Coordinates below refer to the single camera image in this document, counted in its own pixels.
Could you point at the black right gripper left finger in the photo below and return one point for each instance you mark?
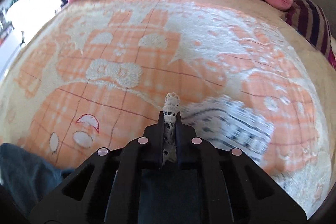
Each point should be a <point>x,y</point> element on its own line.
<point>106,187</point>

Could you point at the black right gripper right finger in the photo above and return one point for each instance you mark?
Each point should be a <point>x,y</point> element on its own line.
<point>232,188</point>

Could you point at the blue denim pants lace trim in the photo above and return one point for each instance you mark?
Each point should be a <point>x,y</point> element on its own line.
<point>27,178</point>

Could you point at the orange cream patterned bed blanket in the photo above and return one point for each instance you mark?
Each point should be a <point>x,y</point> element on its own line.
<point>97,74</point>

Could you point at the purple striped pillow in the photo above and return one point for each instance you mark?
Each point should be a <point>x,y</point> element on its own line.
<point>309,20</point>

